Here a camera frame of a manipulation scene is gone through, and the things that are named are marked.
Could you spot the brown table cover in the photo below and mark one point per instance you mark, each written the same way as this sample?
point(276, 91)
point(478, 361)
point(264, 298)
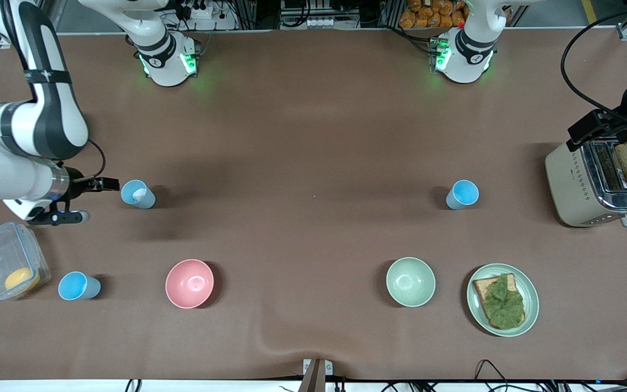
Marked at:
point(292, 136)

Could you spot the pale green bowl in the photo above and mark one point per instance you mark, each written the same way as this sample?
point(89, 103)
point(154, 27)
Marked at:
point(410, 282)

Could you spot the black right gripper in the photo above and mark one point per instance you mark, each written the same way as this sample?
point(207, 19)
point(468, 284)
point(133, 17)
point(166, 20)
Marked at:
point(77, 185)

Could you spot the round yellow food piece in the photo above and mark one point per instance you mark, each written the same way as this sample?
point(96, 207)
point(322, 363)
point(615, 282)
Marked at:
point(21, 279)

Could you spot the beige chrome toaster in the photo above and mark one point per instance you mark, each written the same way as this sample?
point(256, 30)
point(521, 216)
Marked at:
point(569, 185)

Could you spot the green lettuce leaf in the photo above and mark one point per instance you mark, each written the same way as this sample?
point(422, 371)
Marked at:
point(504, 302)

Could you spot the pink bowl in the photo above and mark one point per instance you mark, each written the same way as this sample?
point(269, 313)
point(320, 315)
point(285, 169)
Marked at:
point(189, 283)

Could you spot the brown bread slice under lettuce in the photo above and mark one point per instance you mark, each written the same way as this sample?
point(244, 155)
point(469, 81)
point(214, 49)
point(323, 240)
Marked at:
point(482, 287)

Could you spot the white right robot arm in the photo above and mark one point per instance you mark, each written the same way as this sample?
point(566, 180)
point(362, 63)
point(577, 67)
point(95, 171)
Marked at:
point(47, 125)

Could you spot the orange snack bag pile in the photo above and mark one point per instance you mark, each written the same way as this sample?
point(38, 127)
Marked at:
point(433, 13)

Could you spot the pale green plate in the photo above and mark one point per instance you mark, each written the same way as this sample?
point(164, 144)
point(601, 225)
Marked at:
point(531, 296)

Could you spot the light blue plastic cup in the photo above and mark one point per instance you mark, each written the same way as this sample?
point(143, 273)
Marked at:
point(463, 194)
point(138, 194)
point(77, 286)

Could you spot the metal table edge bracket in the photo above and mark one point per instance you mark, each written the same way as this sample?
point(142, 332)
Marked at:
point(316, 375)

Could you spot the white power strip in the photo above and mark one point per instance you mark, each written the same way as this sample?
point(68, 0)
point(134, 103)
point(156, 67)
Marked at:
point(320, 22)

